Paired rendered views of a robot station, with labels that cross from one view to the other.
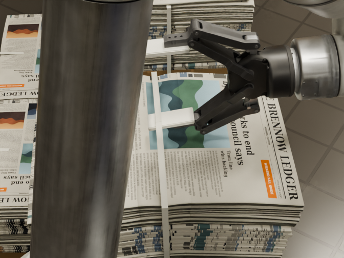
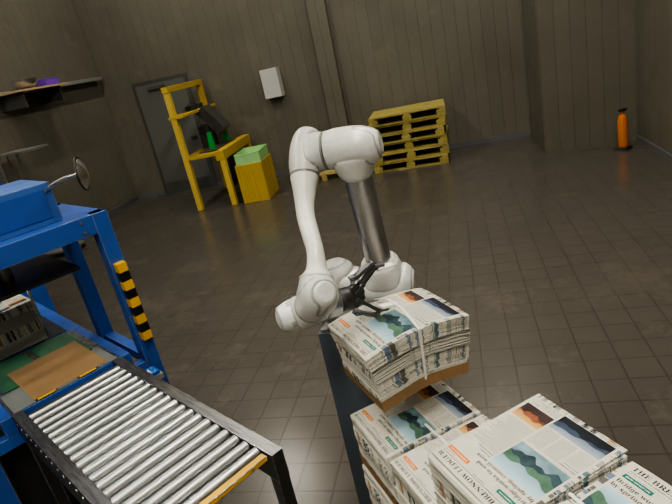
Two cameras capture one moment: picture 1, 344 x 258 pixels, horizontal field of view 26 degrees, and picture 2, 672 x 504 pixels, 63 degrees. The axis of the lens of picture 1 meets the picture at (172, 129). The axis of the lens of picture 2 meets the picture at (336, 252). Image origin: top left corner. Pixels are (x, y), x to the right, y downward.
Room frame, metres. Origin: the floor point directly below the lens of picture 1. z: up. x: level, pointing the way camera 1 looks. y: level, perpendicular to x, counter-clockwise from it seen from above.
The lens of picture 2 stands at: (2.33, -0.63, 2.08)
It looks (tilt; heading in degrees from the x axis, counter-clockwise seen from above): 20 degrees down; 162
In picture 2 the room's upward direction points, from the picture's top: 12 degrees counter-clockwise
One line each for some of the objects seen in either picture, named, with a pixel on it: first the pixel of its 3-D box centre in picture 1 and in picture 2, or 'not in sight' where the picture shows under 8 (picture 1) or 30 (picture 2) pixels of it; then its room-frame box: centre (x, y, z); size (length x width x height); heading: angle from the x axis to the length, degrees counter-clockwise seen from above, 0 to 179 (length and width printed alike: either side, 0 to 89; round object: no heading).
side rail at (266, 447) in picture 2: not in sight; (185, 407); (0.09, -0.76, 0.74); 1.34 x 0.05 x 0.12; 24
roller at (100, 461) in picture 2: not in sight; (137, 439); (0.25, -0.97, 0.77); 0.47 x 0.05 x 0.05; 114
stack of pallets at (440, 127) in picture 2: not in sight; (410, 135); (-5.88, 3.65, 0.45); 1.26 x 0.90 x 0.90; 58
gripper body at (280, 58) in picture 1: (260, 73); (351, 296); (0.79, -0.13, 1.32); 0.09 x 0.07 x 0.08; 94
